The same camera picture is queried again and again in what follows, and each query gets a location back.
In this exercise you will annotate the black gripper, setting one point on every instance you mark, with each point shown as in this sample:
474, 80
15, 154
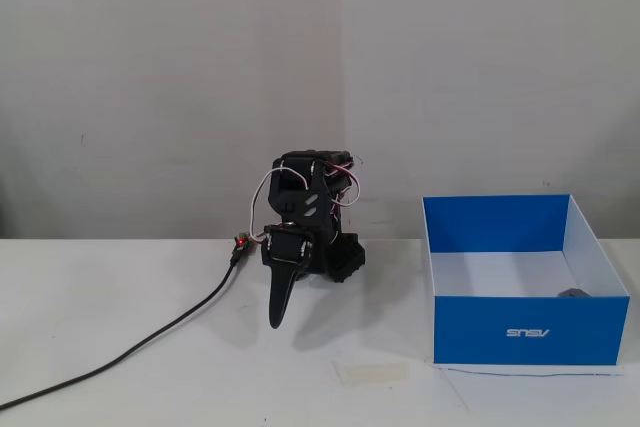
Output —
286, 249

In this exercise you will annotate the small circuit board red LED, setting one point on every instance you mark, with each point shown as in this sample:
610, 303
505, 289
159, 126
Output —
241, 243

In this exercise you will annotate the clear tape patch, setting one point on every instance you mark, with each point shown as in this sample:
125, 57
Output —
372, 373

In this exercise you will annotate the blue white ASUS box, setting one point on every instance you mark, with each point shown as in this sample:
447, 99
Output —
525, 332

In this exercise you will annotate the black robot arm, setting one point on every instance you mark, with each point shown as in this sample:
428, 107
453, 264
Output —
300, 197

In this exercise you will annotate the gray block with cutouts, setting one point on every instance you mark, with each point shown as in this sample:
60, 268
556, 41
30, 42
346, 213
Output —
572, 293

